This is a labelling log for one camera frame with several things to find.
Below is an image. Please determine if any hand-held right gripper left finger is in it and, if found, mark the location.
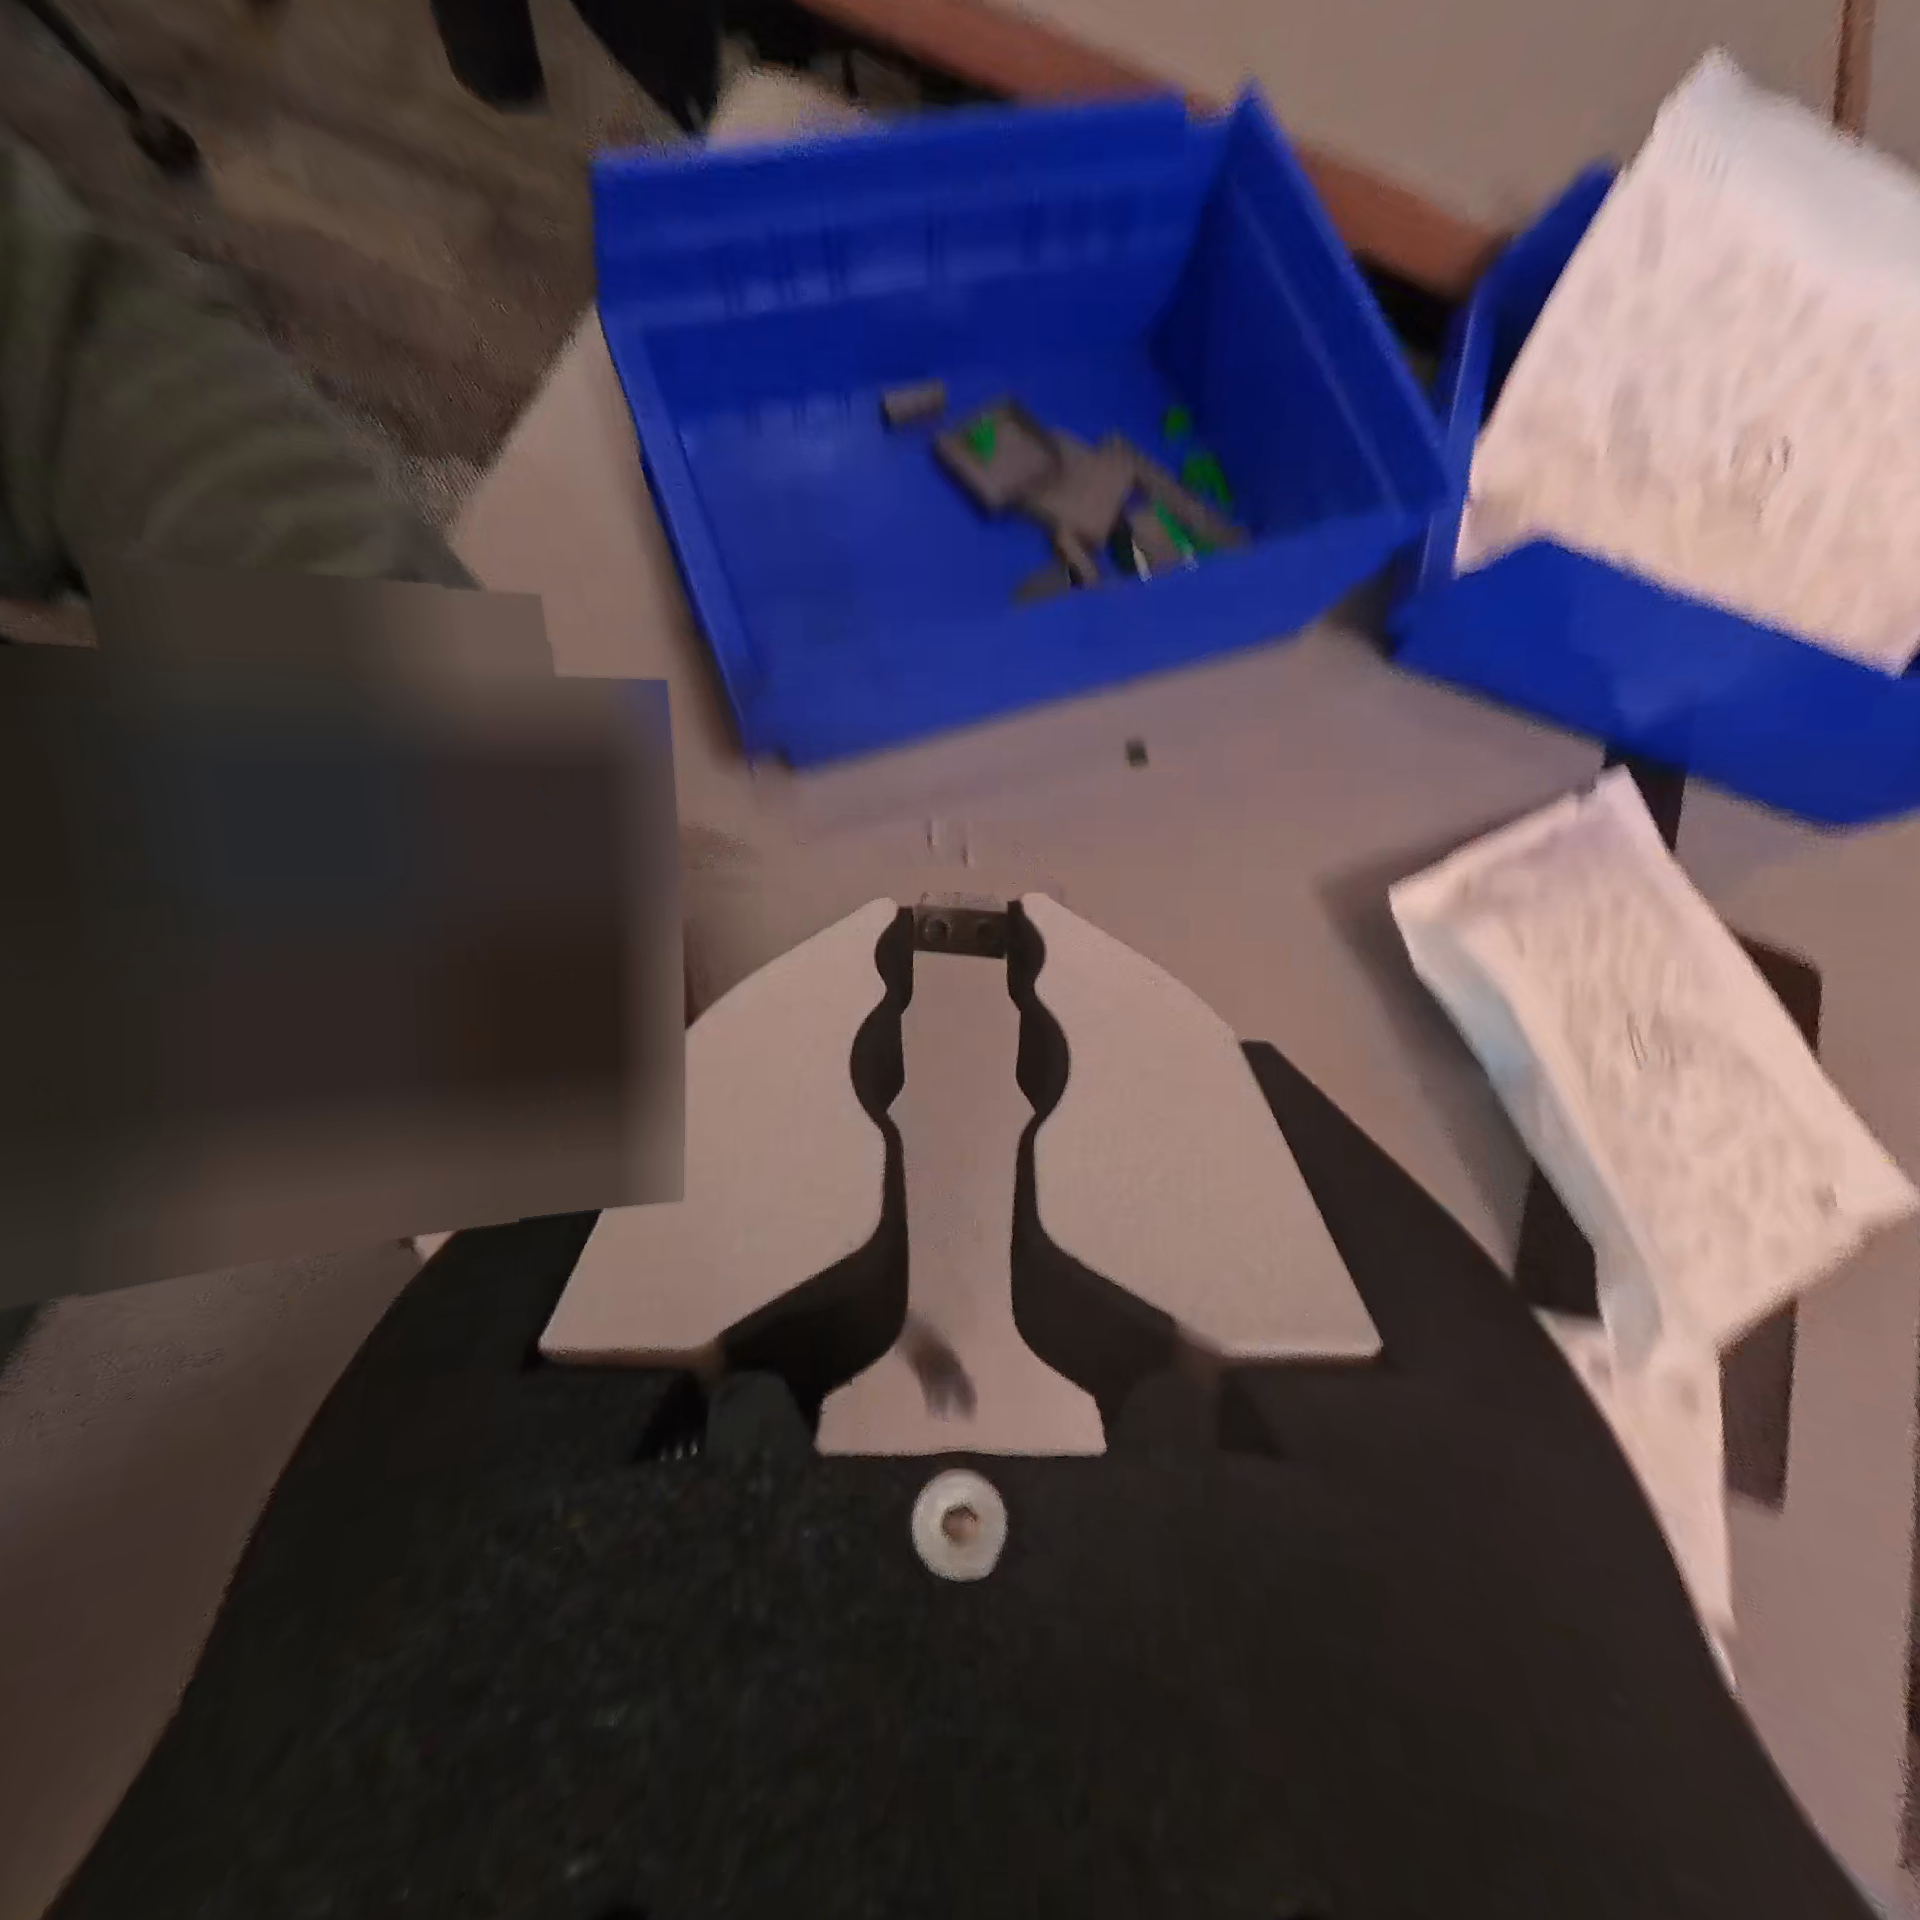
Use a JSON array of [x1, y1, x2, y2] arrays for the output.
[[536, 897, 921, 1413]]

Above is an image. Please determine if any blue storage bin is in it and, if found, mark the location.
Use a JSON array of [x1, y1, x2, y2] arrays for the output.
[[590, 87, 1453, 770], [1386, 163, 1920, 828]]

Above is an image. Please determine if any wood-edged office table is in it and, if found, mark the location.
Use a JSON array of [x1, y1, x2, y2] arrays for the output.
[[796, 0, 1876, 303]]

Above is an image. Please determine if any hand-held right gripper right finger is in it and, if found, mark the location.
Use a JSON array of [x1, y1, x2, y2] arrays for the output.
[[1013, 892, 1385, 1413]]

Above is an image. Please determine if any grey desk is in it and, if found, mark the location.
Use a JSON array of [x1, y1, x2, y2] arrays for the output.
[[0, 292, 1920, 1920]]

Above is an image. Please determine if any white paper bag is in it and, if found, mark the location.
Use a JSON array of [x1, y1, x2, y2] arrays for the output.
[[1558, 1306, 1744, 1705], [1386, 773, 1920, 1353], [1455, 52, 1920, 677]]

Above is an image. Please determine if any pile of loose bricks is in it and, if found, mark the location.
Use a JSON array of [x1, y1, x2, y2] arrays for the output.
[[877, 383, 1250, 607]]

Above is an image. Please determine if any person's left forearm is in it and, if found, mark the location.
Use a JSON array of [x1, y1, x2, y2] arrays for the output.
[[0, 141, 473, 601]]

